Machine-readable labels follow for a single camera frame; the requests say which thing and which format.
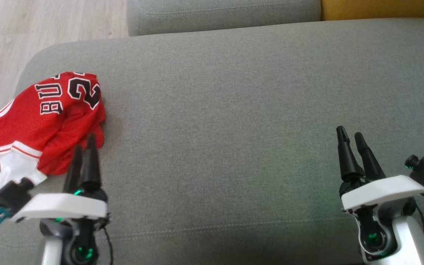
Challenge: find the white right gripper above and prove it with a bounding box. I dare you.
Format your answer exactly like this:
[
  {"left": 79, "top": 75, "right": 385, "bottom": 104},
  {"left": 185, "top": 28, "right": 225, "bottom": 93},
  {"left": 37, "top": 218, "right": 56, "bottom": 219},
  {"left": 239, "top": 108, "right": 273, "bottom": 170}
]
[{"left": 336, "top": 126, "right": 424, "bottom": 213}]

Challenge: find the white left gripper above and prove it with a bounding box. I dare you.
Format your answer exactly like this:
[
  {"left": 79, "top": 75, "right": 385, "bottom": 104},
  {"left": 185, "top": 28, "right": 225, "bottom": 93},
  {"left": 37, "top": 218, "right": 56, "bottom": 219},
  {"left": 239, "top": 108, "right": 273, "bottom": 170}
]
[{"left": 11, "top": 133, "right": 109, "bottom": 223}]

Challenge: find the red basketball jersey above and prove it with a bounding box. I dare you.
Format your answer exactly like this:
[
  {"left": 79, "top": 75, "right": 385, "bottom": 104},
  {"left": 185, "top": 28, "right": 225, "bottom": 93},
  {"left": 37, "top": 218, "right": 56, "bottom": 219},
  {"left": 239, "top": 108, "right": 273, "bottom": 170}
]
[{"left": 0, "top": 71, "right": 106, "bottom": 213}]

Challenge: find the grey sofa seat cushion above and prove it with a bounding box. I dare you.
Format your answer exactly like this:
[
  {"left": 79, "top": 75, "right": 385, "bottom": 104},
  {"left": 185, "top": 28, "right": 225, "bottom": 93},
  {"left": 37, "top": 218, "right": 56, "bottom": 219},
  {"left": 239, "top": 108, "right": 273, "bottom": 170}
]
[{"left": 0, "top": 18, "right": 424, "bottom": 265}]

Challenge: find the yellow pillow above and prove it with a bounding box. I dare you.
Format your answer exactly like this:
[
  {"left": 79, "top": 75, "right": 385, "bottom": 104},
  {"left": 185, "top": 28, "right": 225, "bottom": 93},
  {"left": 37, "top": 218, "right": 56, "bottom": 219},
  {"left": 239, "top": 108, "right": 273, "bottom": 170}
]
[{"left": 321, "top": 0, "right": 424, "bottom": 21}]

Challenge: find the grey sofa back cushion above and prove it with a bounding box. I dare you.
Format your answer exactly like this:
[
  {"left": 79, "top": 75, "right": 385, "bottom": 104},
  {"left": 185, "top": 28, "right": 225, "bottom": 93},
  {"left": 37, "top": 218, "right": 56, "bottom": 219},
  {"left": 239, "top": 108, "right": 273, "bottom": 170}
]
[{"left": 127, "top": 0, "right": 323, "bottom": 36}]

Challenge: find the thin black left gripper wire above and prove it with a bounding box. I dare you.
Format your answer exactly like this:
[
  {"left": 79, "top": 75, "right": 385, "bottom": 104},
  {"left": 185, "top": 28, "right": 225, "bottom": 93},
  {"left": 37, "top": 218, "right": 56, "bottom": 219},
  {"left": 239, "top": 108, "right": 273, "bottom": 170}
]
[{"left": 101, "top": 225, "right": 114, "bottom": 265}]

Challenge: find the thin black gripper wire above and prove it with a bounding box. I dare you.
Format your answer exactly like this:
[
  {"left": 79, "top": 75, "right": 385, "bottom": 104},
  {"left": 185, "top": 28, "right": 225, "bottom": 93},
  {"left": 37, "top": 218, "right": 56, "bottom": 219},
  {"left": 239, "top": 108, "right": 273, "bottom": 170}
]
[
  {"left": 101, "top": 225, "right": 114, "bottom": 265},
  {"left": 416, "top": 205, "right": 424, "bottom": 236}
]

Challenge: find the thin black right gripper wire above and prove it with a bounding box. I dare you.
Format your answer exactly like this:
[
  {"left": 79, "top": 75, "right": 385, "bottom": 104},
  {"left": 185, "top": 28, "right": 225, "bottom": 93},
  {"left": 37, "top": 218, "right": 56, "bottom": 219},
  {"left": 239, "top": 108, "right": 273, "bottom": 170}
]
[{"left": 416, "top": 205, "right": 424, "bottom": 236}]

